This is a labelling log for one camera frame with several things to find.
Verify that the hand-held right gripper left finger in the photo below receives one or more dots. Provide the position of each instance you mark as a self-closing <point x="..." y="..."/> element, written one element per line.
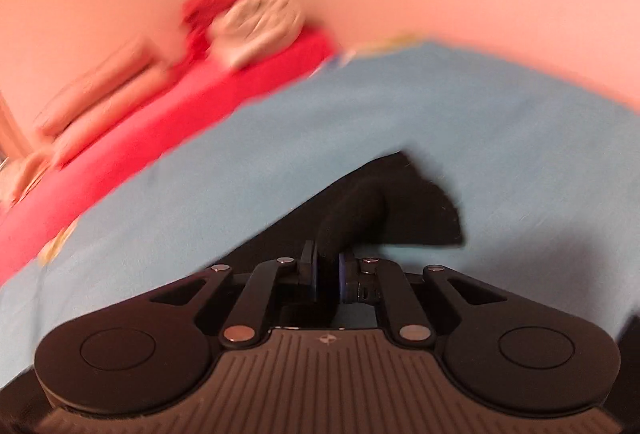
<point x="312" y="273"/>

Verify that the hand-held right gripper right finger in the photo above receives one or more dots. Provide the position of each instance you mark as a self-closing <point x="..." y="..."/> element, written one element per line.
<point x="345" y="277"/>

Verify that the black pants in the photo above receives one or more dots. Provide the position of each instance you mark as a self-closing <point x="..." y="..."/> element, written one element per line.
<point x="395" y="204"/>

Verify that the red bed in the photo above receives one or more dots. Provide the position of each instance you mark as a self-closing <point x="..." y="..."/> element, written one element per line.
<point x="165" y="128"/>

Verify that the blue printed bed sheet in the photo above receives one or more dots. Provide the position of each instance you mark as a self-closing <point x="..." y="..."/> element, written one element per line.
<point x="500" y="138"/>

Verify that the folded pink blanket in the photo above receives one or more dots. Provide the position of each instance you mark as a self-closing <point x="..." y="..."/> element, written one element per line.
<point x="120" y="113"/>

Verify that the folded beige blanket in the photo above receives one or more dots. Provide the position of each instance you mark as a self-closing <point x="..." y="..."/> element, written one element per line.
<point x="260" y="26"/>

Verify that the red crumpled cloth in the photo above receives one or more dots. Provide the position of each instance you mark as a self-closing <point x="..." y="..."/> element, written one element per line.
<point x="205" y="21"/>

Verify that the pink folded cloth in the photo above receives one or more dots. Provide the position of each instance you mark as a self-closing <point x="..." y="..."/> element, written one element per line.
<point x="100" y="83"/>

